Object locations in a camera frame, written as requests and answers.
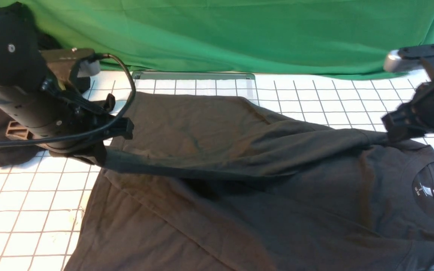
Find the white grid table mat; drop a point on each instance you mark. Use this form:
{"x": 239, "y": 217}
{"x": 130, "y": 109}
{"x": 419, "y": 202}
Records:
{"x": 43, "y": 201}

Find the clear acrylic strip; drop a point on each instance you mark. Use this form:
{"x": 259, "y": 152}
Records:
{"x": 190, "y": 75}

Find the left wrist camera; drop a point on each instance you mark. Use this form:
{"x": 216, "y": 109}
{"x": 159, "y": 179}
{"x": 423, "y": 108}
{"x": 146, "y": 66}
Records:
{"x": 72, "y": 63}

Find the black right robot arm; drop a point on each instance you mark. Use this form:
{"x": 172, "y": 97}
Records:
{"x": 415, "y": 118}

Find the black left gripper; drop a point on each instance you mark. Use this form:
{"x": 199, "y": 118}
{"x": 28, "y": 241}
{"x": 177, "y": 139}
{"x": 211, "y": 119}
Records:
{"x": 86, "y": 124}

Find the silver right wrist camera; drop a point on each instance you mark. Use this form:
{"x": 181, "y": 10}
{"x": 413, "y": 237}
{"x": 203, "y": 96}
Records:
{"x": 416, "y": 56}

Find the dark gray long-sleeved shirt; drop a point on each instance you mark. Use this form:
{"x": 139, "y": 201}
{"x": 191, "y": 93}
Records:
{"x": 215, "y": 183}

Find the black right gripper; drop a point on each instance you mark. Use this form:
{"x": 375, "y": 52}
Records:
{"x": 414, "y": 118}

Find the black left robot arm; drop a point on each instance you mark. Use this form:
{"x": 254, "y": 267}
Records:
{"x": 47, "y": 109}

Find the green backdrop cloth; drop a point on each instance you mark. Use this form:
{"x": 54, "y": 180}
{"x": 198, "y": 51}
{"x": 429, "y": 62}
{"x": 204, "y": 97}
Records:
{"x": 344, "y": 39}

